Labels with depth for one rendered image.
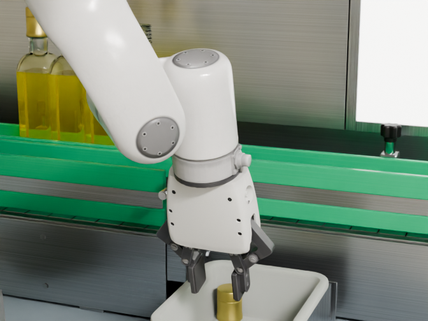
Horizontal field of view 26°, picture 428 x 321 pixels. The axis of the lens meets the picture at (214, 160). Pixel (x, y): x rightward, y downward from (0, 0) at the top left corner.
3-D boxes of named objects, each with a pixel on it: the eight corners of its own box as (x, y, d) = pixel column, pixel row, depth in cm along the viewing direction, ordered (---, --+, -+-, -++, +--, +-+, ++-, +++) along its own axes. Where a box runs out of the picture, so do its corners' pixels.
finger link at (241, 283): (263, 244, 108) (267, 290, 111) (238, 240, 109) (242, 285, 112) (255, 259, 105) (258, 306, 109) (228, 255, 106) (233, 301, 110)
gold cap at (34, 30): (21, 36, 141) (20, 7, 140) (32, 34, 144) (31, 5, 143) (42, 37, 140) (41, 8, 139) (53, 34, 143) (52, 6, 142)
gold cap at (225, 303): (213, 313, 127) (213, 284, 126) (238, 311, 128) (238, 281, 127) (220, 324, 124) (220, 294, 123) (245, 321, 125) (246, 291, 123)
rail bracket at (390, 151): (406, 204, 140) (411, 117, 136) (399, 218, 133) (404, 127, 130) (379, 201, 141) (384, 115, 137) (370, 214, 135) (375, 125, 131)
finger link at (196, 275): (201, 234, 111) (206, 279, 114) (177, 230, 112) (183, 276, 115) (191, 249, 108) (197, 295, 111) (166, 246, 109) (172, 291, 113)
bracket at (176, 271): (214, 260, 134) (214, 214, 132) (190, 284, 125) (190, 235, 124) (192, 257, 135) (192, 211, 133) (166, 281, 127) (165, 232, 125)
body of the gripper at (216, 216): (260, 148, 104) (266, 230, 110) (177, 139, 108) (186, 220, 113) (237, 181, 98) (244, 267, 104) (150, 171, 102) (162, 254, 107)
